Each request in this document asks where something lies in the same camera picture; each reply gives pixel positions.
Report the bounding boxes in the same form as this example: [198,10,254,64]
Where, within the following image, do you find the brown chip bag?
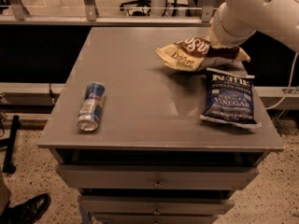
[156,36,250,72]

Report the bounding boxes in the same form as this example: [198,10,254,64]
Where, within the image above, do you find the blue kettle chip bag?
[200,68,261,130]

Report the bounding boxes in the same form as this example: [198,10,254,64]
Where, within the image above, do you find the black leather shoe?
[0,193,51,224]

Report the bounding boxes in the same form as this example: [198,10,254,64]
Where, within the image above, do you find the grey drawer cabinet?
[38,27,283,224]

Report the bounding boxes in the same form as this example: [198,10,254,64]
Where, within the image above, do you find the black metal stand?
[0,115,21,174]

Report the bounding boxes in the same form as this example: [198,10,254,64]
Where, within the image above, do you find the blue silver energy drink can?
[78,82,105,132]

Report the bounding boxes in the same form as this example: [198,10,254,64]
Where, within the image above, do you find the drawer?
[57,165,259,190]
[79,196,235,216]

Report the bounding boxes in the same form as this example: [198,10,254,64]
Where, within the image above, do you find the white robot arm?
[209,0,299,52]

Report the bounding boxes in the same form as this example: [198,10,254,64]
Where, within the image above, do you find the top drawer front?
[57,165,259,190]

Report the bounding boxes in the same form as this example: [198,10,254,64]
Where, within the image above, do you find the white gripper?
[209,3,255,49]

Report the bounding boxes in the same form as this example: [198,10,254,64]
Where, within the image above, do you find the white cable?
[264,51,299,111]

